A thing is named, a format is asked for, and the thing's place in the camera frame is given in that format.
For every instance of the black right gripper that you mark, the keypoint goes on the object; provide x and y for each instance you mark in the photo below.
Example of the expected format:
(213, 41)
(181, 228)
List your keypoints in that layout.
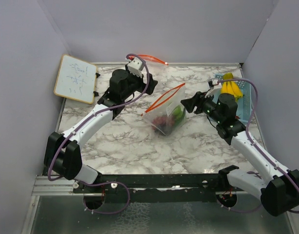
(197, 100)

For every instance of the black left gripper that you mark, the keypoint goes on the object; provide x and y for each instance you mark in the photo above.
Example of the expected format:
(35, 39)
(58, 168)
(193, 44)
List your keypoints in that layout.
(142, 85)

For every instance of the clear zip top bag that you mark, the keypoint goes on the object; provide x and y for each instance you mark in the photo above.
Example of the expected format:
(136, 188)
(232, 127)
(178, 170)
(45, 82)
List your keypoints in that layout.
(155, 65)
(164, 105)

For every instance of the pink fake grape bunch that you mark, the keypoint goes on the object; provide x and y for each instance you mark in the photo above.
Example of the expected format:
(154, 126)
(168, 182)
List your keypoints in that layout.
(163, 121)

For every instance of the yellow fake banana bunch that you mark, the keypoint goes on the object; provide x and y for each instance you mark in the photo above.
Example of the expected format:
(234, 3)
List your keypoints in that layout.
(231, 87)

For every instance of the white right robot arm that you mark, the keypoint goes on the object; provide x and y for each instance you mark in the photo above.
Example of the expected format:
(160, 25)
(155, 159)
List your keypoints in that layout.
(277, 187)

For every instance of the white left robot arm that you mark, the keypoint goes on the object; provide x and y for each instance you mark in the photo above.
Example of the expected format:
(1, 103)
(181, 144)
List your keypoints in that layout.
(63, 151)

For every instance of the green fake vegetable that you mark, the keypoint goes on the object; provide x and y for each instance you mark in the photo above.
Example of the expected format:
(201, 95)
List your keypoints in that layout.
(177, 113)

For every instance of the dark purple fake food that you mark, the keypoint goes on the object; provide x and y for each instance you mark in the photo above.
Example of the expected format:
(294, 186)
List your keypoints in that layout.
(165, 130)

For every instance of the light blue plastic basket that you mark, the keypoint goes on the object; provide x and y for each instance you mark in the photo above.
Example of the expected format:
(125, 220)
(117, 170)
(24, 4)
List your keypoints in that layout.
(244, 104)

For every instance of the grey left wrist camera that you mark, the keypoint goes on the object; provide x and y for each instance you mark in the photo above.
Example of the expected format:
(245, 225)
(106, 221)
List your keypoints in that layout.
(135, 67)

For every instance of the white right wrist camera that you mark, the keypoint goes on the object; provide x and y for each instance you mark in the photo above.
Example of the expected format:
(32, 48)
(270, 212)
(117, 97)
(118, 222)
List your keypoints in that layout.
(214, 87)

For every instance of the small whiteboard with wooden frame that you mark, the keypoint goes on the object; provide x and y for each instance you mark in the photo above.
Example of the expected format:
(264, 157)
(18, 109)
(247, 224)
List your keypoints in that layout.
(76, 79)

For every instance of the black metal base rail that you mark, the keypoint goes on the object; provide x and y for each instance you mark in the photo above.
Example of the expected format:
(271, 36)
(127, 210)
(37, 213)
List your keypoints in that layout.
(157, 188)

